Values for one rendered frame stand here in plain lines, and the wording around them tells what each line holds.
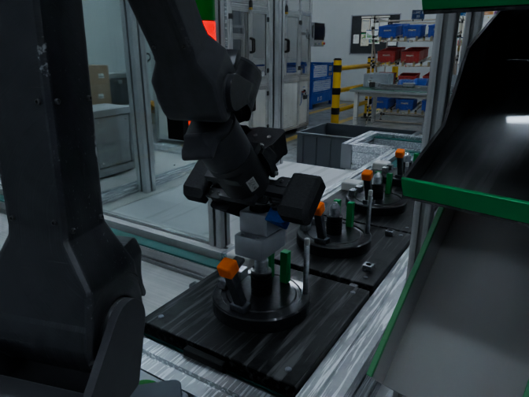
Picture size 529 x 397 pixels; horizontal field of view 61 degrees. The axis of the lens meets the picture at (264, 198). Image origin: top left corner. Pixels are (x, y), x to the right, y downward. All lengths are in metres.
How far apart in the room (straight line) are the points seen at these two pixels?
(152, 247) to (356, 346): 0.46
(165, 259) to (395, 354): 0.52
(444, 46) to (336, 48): 11.49
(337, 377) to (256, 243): 0.19
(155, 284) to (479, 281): 0.54
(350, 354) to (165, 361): 0.23
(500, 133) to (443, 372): 0.24
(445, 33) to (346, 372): 0.39
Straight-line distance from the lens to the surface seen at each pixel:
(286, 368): 0.55
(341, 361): 0.59
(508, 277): 0.53
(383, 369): 0.50
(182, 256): 0.86
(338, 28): 12.00
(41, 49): 0.24
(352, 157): 1.80
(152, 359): 0.60
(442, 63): 0.52
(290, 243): 0.85
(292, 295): 0.64
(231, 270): 0.55
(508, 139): 0.50
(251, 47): 6.11
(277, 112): 1.80
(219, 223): 0.83
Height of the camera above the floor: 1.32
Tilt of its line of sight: 19 degrees down
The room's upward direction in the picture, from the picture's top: straight up
